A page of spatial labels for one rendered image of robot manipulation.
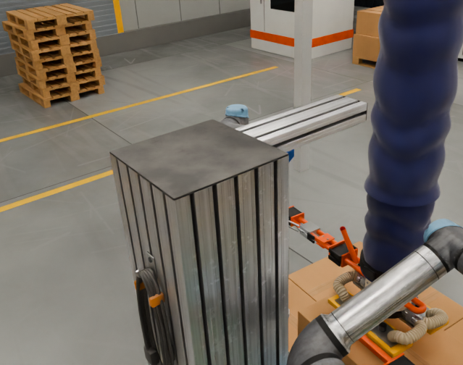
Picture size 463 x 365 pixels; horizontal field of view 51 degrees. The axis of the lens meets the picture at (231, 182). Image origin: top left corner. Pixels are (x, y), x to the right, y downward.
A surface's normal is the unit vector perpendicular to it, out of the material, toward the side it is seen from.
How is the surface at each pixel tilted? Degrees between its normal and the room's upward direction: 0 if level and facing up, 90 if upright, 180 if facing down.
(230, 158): 0
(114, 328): 0
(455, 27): 74
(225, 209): 90
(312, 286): 0
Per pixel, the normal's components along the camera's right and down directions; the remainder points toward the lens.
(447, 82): 0.49, 0.23
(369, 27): -0.78, 0.33
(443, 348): -0.05, -0.88
